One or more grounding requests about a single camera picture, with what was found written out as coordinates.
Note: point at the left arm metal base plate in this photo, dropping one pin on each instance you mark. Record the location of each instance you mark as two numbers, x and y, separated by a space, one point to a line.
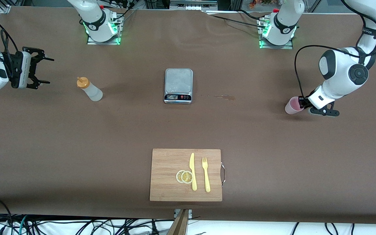
263 44

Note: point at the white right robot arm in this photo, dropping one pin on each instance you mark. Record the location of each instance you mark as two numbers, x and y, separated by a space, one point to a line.
93 19

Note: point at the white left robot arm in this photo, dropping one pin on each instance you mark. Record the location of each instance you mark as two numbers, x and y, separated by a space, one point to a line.
341 70

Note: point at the wooden post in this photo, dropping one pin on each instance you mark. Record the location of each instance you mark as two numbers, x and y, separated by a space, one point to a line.
180 225

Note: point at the brown table cover sheet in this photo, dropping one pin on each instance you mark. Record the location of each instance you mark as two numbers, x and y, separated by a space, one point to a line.
77 147

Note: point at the yellow plastic knife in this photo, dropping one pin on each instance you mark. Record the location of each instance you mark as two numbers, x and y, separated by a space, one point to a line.
193 173

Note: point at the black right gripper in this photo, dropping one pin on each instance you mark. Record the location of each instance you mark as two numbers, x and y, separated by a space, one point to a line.
31 69

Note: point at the white power strip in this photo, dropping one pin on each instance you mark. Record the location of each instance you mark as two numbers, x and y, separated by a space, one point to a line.
191 6

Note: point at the small metal bracket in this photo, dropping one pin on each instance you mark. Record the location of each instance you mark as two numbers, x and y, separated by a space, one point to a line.
189 212

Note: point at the pink plastic cup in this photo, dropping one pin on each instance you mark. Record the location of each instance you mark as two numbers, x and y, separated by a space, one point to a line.
291 107

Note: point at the translucent sauce bottle orange cap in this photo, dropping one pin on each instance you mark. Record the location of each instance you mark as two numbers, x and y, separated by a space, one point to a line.
91 91

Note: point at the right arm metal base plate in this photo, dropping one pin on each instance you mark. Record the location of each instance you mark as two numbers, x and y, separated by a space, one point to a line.
116 32

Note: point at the lemon slice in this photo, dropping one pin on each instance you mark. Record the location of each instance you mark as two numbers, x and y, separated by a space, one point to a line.
187 177
178 176

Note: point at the silver digital kitchen scale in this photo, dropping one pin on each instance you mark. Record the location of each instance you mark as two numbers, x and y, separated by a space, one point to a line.
178 81

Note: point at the yellow plastic fork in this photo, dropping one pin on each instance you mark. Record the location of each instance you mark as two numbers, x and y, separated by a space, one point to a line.
206 178

